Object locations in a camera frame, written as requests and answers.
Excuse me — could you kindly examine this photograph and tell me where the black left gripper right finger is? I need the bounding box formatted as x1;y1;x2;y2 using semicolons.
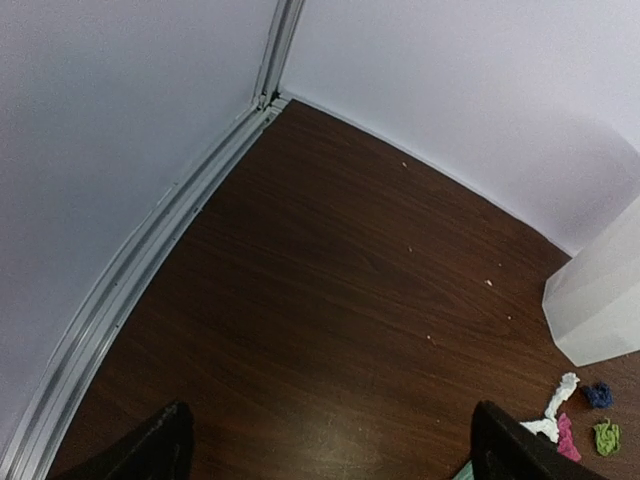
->
470;401;602;480

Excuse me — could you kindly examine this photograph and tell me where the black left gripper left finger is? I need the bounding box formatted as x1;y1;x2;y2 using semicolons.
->
57;401;194;479

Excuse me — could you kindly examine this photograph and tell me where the mint green hand brush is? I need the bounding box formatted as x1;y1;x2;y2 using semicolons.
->
452;462;474;480

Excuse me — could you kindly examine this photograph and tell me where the long white paper scrap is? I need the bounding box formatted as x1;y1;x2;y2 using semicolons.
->
520;372;580;444

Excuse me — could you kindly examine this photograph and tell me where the pink paper strip scrap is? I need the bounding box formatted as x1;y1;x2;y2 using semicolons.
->
557;413;582;463

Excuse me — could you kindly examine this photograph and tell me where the green paper scrap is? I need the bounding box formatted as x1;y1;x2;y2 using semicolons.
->
593;418;621;457

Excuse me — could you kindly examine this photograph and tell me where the dark blue paper scrap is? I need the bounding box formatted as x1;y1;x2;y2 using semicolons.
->
582;382;614;409

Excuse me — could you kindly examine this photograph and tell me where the translucent white waste bin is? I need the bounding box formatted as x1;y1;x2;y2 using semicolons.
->
542;200;639;367

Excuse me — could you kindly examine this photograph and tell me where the aluminium left frame rail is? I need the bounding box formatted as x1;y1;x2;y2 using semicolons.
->
1;1;301;479

